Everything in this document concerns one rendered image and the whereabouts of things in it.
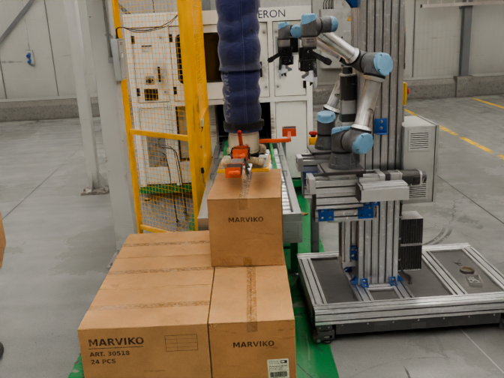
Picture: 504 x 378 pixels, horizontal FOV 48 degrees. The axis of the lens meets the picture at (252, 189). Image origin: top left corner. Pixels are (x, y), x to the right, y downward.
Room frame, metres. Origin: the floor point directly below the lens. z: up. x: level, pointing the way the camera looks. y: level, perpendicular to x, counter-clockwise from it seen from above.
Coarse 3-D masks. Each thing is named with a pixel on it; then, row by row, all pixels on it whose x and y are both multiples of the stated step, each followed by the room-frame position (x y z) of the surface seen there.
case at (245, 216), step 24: (216, 192) 3.02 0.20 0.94; (240, 192) 3.00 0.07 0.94; (264, 192) 2.98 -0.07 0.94; (216, 216) 2.90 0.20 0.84; (240, 216) 2.89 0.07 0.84; (264, 216) 2.88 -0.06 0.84; (216, 240) 2.90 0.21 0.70; (240, 240) 2.89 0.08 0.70; (264, 240) 2.88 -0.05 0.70; (216, 264) 2.90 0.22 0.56; (240, 264) 2.89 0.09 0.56; (264, 264) 2.88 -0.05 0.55
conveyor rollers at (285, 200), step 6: (276, 150) 5.75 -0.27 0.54; (222, 156) 5.57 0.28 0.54; (276, 156) 5.48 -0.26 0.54; (270, 162) 5.22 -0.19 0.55; (276, 162) 5.21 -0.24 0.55; (270, 168) 5.03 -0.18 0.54; (282, 174) 4.77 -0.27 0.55; (282, 180) 4.58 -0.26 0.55; (282, 186) 4.40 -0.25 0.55; (282, 192) 4.23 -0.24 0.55; (282, 198) 4.12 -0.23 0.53; (288, 204) 3.95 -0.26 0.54; (288, 210) 3.85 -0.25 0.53
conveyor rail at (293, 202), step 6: (282, 150) 5.49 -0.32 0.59; (282, 162) 5.01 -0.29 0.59; (282, 168) 4.88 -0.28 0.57; (288, 168) 4.79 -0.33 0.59; (288, 174) 4.59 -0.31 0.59; (288, 180) 4.40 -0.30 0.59; (288, 186) 4.23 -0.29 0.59; (288, 192) 4.12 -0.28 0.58; (294, 192) 4.07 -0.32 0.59; (288, 198) 4.14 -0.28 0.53; (294, 198) 3.92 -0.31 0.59; (294, 204) 3.78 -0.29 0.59; (294, 210) 3.66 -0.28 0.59; (300, 210) 3.65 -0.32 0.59
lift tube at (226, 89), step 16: (240, 16) 3.08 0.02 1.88; (224, 80) 3.13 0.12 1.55; (240, 80) 3.08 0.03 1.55; (256, 80) 3.13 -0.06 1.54; (224, 96) 3.14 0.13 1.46; (240, 96) 3.09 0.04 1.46; (256, 96) 3.13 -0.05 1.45; (224, 112) 3.16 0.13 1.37; (240, 112) 3.09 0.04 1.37; (256, 112) 3.12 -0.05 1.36
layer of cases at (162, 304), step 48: (144, 240) 3.36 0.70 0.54; (192, 240) 3.32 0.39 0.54; (144, 288) 2.68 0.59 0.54; (192, 288) 2.65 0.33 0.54; (240, 288) 2.63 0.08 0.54; (288, 288) 2.60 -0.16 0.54; (96, 336) 2.29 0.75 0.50; (144, 336) 2.29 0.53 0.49; (192, 336) 2.29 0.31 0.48; (240, 336) 2.29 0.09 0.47; (288, 336) 2.29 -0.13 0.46
